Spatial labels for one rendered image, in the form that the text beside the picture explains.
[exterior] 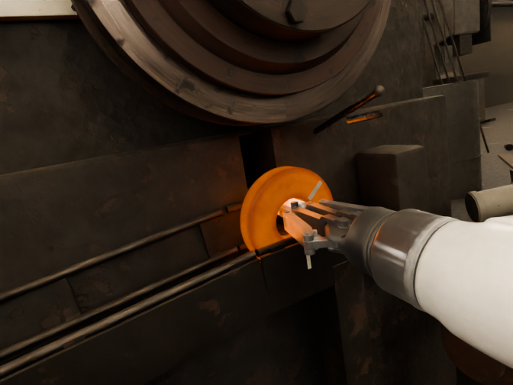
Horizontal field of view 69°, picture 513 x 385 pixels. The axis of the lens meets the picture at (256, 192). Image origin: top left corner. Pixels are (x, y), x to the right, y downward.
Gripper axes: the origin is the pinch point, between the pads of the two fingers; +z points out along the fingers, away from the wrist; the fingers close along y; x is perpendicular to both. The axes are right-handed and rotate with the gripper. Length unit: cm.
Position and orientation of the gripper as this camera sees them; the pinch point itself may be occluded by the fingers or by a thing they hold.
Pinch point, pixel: (288, 207)
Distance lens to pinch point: 56.8
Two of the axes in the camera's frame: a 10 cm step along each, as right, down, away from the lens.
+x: -1.2, -9.6, -2.7
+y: 8.7, -2.3, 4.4
